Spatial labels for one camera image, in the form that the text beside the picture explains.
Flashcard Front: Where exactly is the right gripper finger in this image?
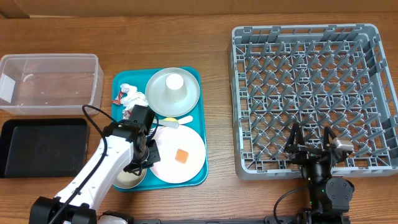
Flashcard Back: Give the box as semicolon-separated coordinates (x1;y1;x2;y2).
285;122;305;150
323;126;336;149

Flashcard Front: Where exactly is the grey bowl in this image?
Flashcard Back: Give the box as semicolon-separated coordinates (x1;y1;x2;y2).
113;169;147;189

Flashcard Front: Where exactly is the orange food cube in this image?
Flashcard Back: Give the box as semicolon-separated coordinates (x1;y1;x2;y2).
175;149;189;164

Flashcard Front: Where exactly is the pink round plate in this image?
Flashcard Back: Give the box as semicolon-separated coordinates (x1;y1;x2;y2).
150;126;206;184

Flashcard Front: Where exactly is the white napkin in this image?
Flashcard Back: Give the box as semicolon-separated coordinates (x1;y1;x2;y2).
120;83;149;113

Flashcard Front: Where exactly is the white plastic cup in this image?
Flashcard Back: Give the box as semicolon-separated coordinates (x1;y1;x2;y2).
165;73;187;103

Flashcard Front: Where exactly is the white rice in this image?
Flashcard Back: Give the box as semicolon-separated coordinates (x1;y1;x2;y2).
116;170;147;187

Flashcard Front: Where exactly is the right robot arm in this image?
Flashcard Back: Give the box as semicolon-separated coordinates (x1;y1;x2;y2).
284;122;354;223

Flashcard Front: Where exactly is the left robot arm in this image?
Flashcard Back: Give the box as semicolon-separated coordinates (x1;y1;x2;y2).
29;105;160;224

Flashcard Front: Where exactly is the grey dishwasher rack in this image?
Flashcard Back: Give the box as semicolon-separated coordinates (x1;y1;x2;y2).
228;24;397;180

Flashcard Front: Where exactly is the grey plastic knife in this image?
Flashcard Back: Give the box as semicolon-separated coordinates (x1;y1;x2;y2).
152;118;179;128

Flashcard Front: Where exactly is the yellow plastic spoon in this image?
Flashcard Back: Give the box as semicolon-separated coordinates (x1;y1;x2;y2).
163;118;178;122

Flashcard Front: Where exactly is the teal plastic tray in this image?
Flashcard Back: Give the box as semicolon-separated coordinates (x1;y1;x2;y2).
112;68;208;192

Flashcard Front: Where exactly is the white plastic fork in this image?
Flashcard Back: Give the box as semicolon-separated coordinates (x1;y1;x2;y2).
177;115;193;125

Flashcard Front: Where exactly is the red sauce packet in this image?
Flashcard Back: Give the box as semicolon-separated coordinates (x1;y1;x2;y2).
112;89;125;105

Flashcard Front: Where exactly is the grey round plate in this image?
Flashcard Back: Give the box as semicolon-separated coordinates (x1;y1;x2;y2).
145;67;200;117

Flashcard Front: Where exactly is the black plastic bin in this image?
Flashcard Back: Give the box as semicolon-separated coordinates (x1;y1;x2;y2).
1;118;90;178

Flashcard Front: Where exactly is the clear plastic bin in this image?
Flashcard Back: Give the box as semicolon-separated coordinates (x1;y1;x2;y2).
1;54;104;116

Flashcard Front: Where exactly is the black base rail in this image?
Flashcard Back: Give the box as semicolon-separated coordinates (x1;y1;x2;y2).
134;216;351;224

